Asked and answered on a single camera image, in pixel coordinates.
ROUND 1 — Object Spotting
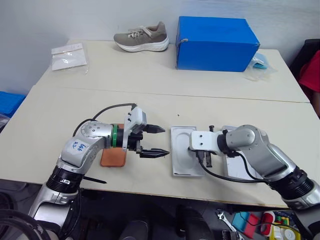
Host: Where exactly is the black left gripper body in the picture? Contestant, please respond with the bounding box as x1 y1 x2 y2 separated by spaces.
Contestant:
127 131 144 155

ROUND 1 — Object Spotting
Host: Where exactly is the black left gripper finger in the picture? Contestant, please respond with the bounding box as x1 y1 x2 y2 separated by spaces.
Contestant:
138 147 171 159
145 123 167 134

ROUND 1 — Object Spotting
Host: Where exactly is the white phone box base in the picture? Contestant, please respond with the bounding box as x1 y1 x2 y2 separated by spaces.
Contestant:
170 125 205 178

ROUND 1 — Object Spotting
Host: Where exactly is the white phone box lid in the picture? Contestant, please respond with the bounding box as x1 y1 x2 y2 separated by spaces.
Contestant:
221 124 260 181

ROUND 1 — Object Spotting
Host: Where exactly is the blue cardboard shoe box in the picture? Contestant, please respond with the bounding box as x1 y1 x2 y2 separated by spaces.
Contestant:
174 15 261 73

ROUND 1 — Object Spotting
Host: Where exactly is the yellow toy box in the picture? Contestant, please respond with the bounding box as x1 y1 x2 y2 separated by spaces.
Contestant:
271 211 302 240

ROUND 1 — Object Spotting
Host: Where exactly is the brown leather wallet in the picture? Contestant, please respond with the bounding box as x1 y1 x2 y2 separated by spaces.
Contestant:
100 123 128 168

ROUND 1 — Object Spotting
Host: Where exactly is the silver wrench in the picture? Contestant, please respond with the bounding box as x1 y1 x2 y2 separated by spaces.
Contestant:
215 209 237 232

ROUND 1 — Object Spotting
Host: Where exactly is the red and blue toy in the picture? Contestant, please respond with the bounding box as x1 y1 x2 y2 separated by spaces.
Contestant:
231 211 261 238

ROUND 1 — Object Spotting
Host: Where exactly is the clear bag with blue item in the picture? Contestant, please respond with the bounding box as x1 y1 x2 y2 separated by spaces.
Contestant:
243 51 279 82

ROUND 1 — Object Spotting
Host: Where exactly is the dark rounded shape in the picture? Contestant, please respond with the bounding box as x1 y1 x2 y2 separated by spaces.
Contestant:
121 219 152 240

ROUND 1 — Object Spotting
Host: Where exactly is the red and white toy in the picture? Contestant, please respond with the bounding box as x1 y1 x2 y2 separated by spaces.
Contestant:
259 211 276 237

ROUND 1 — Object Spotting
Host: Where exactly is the beige sneaker with white sole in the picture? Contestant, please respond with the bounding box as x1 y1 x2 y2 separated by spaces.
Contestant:
113 21 170 53

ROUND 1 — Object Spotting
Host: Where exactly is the clear plastic bag white insert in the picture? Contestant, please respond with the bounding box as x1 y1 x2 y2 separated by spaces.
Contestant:
51 50 90 74
51 42 85 55

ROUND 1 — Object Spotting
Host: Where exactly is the person in red shirt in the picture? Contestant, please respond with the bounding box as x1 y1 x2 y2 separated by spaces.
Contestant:
298 49 320 94

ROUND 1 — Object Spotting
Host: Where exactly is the black chair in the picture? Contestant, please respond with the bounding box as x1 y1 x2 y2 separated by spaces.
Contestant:
289 38 320 76

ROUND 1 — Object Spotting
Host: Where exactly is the blue plastic bin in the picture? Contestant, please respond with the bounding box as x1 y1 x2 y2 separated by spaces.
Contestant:
0 90 27 118

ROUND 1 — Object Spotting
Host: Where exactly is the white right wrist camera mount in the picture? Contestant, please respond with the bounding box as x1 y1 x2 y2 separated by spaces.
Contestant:
187 129 221 154

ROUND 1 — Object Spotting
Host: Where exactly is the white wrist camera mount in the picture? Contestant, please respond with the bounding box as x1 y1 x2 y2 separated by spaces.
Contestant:
121 106 149 152
187 129 221 154

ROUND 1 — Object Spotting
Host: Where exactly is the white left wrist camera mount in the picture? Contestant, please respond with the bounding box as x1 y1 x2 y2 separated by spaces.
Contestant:
121 106 149 152

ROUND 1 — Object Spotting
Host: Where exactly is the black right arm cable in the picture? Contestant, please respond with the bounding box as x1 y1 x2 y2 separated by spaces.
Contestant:
194 149 269 185

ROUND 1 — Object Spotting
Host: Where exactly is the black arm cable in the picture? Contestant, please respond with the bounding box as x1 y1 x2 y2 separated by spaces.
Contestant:
194 149 269 185
73 102 138 138

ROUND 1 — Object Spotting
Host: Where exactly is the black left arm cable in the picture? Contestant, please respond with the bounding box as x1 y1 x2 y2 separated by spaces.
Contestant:
73 102 138 138

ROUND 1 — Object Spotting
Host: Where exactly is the black cable tie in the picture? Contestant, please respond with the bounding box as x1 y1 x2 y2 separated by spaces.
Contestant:
82 176 108 185

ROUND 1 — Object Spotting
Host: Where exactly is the black coiled hose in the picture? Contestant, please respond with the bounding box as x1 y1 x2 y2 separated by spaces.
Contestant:
0 192 61 240

